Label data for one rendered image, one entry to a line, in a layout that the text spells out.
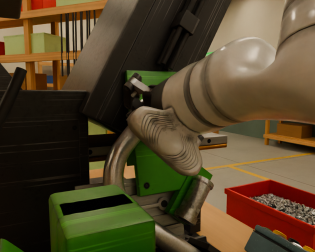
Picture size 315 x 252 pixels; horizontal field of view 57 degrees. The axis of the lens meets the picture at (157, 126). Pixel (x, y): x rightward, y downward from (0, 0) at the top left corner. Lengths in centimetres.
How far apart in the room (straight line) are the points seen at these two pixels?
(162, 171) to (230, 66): 30
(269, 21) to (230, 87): 783
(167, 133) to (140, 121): 3
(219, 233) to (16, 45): 341
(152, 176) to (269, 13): 771
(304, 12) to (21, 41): 368
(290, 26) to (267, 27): 786
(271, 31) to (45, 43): 573
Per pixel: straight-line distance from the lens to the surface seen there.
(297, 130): 665
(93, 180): 115
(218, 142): 71
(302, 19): 19
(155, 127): 28
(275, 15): 795
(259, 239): 67
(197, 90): 26
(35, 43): 364
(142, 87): 37
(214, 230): 77
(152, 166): 49
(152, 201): 51
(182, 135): 29
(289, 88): 18
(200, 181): 49
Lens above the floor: 124
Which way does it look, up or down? 7 degrees down
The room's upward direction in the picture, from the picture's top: straight up
